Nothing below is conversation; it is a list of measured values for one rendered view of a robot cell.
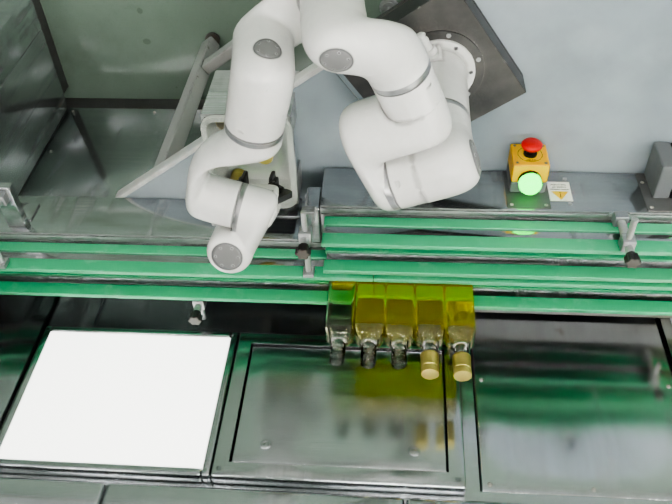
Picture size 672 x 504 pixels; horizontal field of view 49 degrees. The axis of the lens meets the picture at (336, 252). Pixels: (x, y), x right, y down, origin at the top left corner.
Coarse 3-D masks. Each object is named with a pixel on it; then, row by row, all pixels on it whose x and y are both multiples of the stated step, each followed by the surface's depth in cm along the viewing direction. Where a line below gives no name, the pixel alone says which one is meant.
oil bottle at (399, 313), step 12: (396, 288) 149; (408, 288) 149; (396, 300) 147; (408, 300) 146; (396, 312) 144; (408, 312) 144; (396, 324) 142; (408, 324) 142; (396, 336) 141; (408, 336) 141
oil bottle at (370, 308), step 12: (360, 288) 149; (372, 288) 149; (384, 288) 149; (360, 300) 147; (372, 300) 147; (384, 300) 147; (360, 312) 145; (372, 312) 145; (384, 312) 145; (360, 324) 143; (372, 324) 142; (360, 336) 142; (372, 336) 142
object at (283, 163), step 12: (204, 120) 140; (216, 120) 139; (204, 132) 141; (288, 132) 140; (288, 144) 142; (276, 156) 153; (288, 156) 144; (216, 168) 149; (228, 168) 156; (240, 168) 156; (252, 168) 156; (264, 168) 156; (276, 168) 155; (288, 168) 155; (252, 180) 158; (264, 180) 158; (288, 180) 157; (288, 204) 153
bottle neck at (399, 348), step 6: (396, 342) 141; (402, 342) 141; (396, 348) 140; (402, 348) 140; (396, 354) 139; (402, 354) 139; (396, 360) 138; (402, 360) 138; (396, 366) 140; (402, 366) 140
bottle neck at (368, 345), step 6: (366, 342) 141; (372, 342) 141; (366, 348) 140; (372, 348) 140; (366, 354) 139; (372, 354) 139; (360, 360) 140; (366, 360) 139; (372, 360) 139; (366, 366) 140; (372, 366) 140
